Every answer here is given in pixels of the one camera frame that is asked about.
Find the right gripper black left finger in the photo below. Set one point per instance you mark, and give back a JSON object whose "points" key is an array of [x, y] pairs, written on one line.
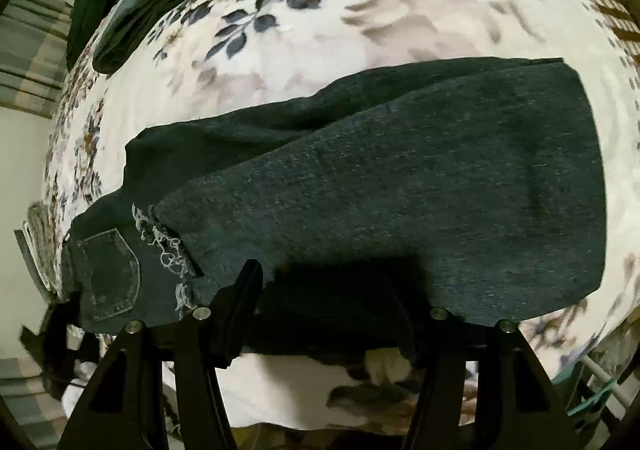
{"points": [[122, 407]]}

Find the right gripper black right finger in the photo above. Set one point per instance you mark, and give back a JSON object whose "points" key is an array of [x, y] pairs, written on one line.
{"points": [[516, 404]]}

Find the dark blue denim jeans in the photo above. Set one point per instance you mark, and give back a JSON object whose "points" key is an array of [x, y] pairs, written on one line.
{"points": [[475, 185]]}

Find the teal white rack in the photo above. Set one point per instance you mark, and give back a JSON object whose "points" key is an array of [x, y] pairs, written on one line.
{"points": [[585, 388]]}

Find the grey green curtain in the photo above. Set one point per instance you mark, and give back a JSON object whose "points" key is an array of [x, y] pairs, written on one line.
{"points": [[33, 49]]}

